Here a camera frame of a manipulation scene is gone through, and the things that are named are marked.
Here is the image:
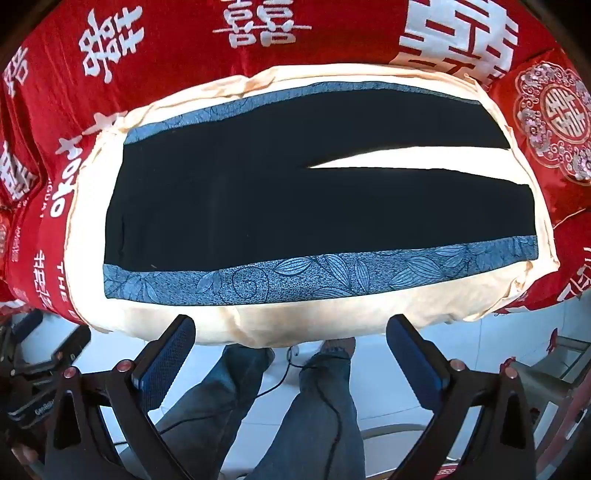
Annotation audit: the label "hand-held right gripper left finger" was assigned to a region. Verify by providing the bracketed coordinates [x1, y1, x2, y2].
[44, 315, 222, 480]

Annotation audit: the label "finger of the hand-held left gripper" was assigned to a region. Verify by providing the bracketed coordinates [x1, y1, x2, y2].
[51, 325, 92, 366]
[9, 310, 44, 344]

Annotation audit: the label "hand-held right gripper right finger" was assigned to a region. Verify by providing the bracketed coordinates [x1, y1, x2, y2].
[385, 315, 550, 480]

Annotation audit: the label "black pants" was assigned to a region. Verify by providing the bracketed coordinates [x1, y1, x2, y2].
[102, 83, 536, 271]

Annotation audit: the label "person's left leg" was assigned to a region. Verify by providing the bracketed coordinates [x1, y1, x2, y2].
[154, 344, 276, 462]

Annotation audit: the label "person's leg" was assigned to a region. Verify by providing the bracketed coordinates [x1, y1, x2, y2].
[154, 344, 276, 462]
[249, 337, 366, 480]

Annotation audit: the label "person's right leg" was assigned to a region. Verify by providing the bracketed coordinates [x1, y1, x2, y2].
[249, 337, 366, 480]

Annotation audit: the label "grey chair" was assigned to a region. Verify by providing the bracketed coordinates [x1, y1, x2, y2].
[503, 332, 591, 432]

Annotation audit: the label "blue leaf-patterned cloth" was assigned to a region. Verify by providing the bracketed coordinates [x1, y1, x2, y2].
[102, 80, 539, 306]

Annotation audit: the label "red embroidered pillow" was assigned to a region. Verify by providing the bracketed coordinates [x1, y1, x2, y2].
[489, 48, 591, 227]

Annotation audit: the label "red printed blanket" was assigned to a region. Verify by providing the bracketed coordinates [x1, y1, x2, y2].
[0, 0, 591, 326]

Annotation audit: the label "black cable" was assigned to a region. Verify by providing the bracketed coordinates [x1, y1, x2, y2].
[113, 346, 352, 480]

